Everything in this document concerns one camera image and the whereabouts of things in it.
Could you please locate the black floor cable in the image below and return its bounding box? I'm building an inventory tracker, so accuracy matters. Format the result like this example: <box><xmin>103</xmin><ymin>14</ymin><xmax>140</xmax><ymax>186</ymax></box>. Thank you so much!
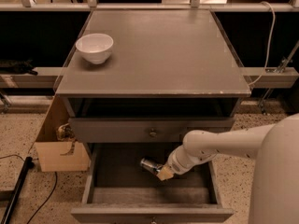
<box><xmin>0</xmin><ymin>153</ymin><xmax>59</xmax><ymax>224</ymax></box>

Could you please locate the white cable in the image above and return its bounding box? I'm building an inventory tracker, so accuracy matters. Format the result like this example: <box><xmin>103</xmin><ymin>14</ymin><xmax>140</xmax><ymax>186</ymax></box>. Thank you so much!
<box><xmin>248</xmin><ymin>1</ymin><xmax>277</xmax><ymax>87</ymax></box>

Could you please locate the black bar on floor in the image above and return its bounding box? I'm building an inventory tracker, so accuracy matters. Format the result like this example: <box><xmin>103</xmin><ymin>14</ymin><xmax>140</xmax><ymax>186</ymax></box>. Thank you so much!
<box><xmin>0</xmin><ymin>157</ymin><xmax>34</xmax><ymax>224</ymax></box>

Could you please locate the cardboard box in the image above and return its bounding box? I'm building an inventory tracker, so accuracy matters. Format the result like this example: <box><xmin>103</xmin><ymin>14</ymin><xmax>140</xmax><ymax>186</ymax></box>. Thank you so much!
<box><xmin>35</xmin><ymin>97</ymin><xmax>90</xmax><ymax>172</ymax></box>

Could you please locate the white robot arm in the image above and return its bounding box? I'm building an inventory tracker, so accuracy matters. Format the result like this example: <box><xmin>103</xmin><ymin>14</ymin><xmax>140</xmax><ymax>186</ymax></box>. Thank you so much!
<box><xmin>158</xmin><ymin>114</ymin><xmax>299</xmax><ymax>224</ymax></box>

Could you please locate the grey upper drawer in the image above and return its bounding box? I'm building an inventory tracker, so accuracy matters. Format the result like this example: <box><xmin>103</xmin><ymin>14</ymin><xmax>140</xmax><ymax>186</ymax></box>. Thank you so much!
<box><xmin>69</xmin><ymin>118</ymin><xmax>235</xmax><ymax>143</ymax></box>

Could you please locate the grey drawer cabinet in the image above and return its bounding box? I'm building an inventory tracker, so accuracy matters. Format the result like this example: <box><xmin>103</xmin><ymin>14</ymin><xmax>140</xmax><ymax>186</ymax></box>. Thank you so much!
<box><xmin>55</xmin><ymin>9</ymin><xmax>252</xmax><ymax>161</ymax></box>

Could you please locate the black object on shelf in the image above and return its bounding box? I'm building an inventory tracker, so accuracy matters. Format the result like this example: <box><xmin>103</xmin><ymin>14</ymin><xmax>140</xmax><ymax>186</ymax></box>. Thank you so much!
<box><xmin>0</xmin><ymin>59</ymin><xmax>38</xmax><ymax>76</ymax></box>

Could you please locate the white bowl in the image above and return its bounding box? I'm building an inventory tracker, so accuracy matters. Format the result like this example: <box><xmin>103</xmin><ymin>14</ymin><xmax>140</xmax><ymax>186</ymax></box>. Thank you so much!
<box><xmin>76</xmin><ymin>34</ymin><xmax>114</xmax><ymax>64</ymax></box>

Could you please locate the open grey middle drawer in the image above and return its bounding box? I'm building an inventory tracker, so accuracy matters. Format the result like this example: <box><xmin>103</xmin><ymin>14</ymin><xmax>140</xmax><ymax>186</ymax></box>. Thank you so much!
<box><xmin>71</xmin><ymin>143</ymin><xmax>234</xmax><ymax>224</ymax></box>

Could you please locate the redbull can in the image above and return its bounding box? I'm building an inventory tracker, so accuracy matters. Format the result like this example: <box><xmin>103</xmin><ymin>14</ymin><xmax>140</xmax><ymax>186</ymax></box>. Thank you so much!
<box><xmin>140</xmin><ymin>158</ymin><xmax>163</xmax><ymax>175</ymax></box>

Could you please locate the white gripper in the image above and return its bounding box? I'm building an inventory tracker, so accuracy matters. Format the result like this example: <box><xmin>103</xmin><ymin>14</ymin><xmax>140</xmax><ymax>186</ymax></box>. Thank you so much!
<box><xmin>157</xmin><ymin>146</ymin><xmax>200</xmax><ymax>181</ymax></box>

